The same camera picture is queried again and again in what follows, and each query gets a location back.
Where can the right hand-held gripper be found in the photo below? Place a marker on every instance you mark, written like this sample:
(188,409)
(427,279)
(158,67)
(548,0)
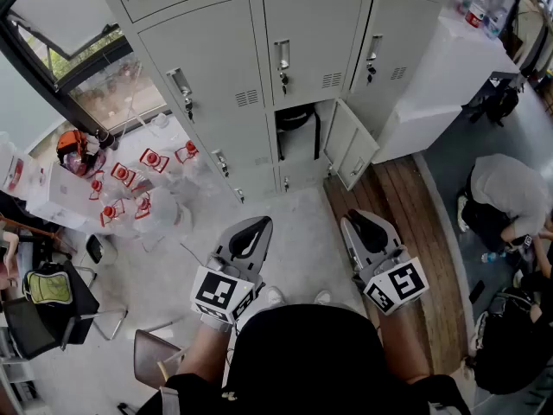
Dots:
(402,281)

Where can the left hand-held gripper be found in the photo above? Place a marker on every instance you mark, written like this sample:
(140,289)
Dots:
(222,292)

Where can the locker door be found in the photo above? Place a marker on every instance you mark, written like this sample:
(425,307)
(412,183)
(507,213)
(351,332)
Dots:
(345,141)

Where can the grey metal locker cabinet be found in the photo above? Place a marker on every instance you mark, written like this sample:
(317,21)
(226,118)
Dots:
(207,50)

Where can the person's left forearm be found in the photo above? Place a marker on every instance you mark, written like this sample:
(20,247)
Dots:
(203,353)

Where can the person's right forearm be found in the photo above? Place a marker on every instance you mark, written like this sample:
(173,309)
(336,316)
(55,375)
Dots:
(402,344)

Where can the person's left white shoe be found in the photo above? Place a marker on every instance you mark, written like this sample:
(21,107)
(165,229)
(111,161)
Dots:
(275,296)

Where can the person's white shoe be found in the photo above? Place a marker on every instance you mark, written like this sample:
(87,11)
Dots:
(275,296)
(323,297)

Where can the person's right white shoe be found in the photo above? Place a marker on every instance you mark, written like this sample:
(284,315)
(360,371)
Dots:
(323,297)

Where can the group of clear water jugs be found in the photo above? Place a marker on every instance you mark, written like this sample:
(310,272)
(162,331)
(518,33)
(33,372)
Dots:
(164,214)

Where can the black phone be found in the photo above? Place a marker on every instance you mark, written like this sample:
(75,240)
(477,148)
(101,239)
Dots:
(477,291)

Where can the small water bottle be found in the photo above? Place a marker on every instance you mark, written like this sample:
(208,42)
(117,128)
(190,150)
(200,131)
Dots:
(490,257)

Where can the person's black shirt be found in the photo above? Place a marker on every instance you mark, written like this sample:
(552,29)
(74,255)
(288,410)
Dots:
(302,361)

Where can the brown chair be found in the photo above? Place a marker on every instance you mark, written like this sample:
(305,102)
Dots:
(149,357)

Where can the white trash bin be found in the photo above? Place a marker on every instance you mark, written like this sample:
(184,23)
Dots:
(94,249)

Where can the white cardboard box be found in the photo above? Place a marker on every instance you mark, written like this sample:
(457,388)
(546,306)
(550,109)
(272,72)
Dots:
(69,193)

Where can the black backpack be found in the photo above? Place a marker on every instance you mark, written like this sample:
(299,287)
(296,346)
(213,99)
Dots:
(499,104)

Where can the green and yellow backpack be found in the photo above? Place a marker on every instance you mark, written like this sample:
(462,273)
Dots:
(47,288)

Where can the black mesh office chair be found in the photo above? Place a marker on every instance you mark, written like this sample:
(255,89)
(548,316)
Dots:
(30,331)

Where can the clear jug with red label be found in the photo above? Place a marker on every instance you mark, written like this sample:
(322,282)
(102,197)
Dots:
(13,171)

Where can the water bottle with blue label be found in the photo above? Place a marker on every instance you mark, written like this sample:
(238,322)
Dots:
(494,24)

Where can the water bottle with red label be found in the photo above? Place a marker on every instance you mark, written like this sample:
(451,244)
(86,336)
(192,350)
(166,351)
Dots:
(476,13)

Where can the white shelf unit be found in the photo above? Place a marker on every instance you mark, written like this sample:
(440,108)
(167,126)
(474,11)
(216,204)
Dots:
(17,374)

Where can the black window frame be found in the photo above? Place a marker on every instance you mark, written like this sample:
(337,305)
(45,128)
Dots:
(26,56)

